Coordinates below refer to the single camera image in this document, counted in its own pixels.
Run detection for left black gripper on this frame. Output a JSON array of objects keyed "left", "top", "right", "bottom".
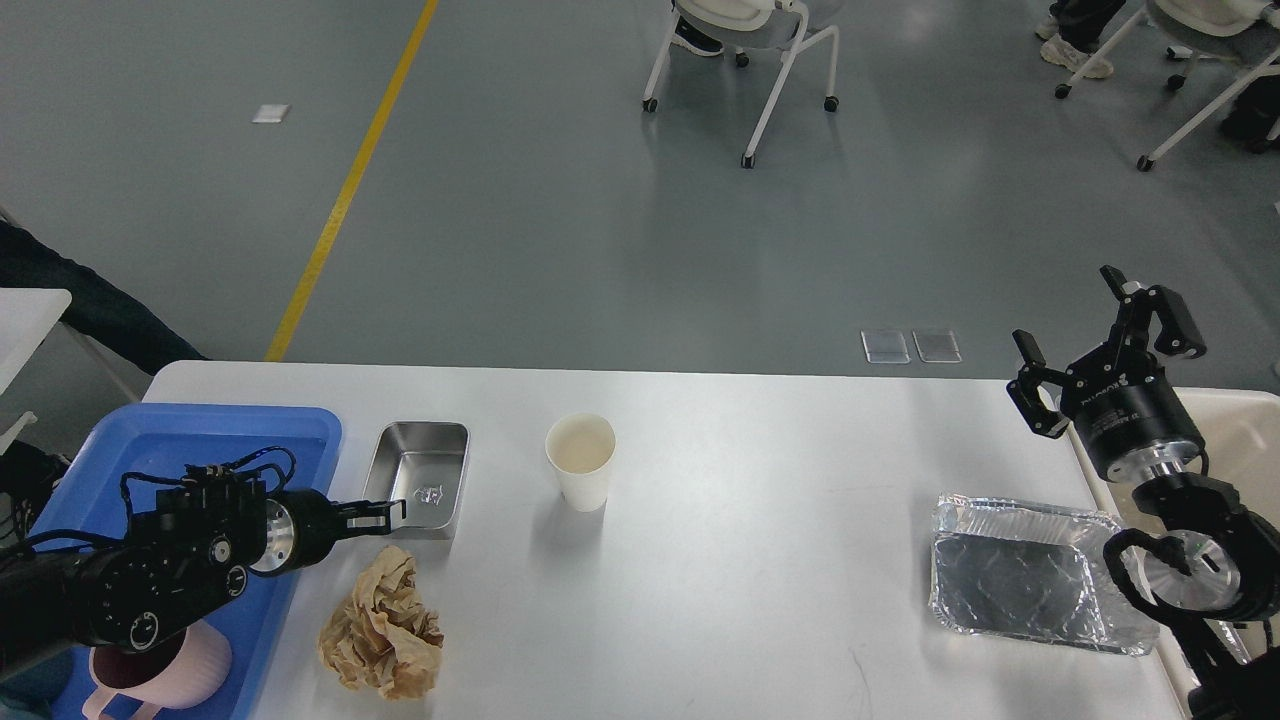
[{"left": 250, "top": 489, "right": 406, "bottom": 577}]

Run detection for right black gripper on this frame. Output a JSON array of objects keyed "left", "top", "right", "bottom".
[{"left": 1006, "top": 265, "right": 1207, "bottom": 483}]

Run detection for stainless steel rectangular container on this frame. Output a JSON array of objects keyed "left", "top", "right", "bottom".
[{"left": 364, "top": 421, "right": 470, "bottom": 542}]

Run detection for aluminium foil tray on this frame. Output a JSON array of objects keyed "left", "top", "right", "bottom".
[{"left": 929, "top": 493, "right": 1160, "bottom": 657}]

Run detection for pink mug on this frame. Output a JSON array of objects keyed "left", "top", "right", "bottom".
[{"left": 81, "top": 620, "right": 233, "bottom": 719}]

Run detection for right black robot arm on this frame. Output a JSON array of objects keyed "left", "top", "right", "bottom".
[{"left": 1007, "top": 265, "right": 1279, "bottom": 719}]

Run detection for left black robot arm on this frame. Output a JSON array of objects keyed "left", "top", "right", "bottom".
[{"left": 1, "top": 448, "right": 407, "bottom": 676}]

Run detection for crumpled brown paper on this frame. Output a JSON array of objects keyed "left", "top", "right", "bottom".
[{"left": 316, "top": 544, "right": 445, "bottom": 701}]

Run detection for beige plastic bin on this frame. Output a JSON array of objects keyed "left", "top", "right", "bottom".
[{"left": 1064, "top": 388, "right": 1279, "bottom": 696}]

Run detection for floor outlet cover right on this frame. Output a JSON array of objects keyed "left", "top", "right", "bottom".
[{"left": 911, "top": 329, "right": 963, "bottom": 364}]

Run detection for floor outlet cover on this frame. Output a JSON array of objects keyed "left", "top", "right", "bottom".
[
  {"left": 911, "top": 329, "right": 963, "bottom": 364},
  {"left": 860, "top": 331, "right": 911, "bottom": 365}
]

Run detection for floor outlet cover left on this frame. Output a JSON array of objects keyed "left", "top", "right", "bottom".
[{"left": 860, "top": 331, "right": 911, "bottom": 365}]

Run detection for white paper cup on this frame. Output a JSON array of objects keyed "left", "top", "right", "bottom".
[{"left": 544, "top": 413, "right": 617, "bottom": 512}]

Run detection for blue plastic tray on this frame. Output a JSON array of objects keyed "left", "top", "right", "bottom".
[{"left": 35, "top": 404, "right": 343, "bottom": 719}]

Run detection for person in dark jeans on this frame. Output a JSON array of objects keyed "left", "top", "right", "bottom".
[{"left": 1, "top": 218, "right": 206, "bottom": 375}]

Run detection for seated person's feet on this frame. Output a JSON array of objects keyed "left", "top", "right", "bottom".
[{"left": 1036, "top": 1, "right": 1126, "bottom": 72}]

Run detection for white chair right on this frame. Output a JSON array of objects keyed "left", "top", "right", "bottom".
[{"left": 1053, "top": 1, "right": 1279, "bottom": 172}]

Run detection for white chair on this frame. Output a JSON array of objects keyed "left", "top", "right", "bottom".
[
  {"left": 641, "top": 1, "right": 840, "bottom": 169},
  {"left": 1053, "top": 1, "right": 1279, "bottom": 172}
]

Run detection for white floor label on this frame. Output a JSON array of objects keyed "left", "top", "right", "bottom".
[{"left": 251, "top": 104, "right": 291, "bottom": 126}]

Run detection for white chair centre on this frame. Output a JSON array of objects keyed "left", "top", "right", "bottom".
[{"left": 641, "top": 1, "right": 840, "bottom": 169}]

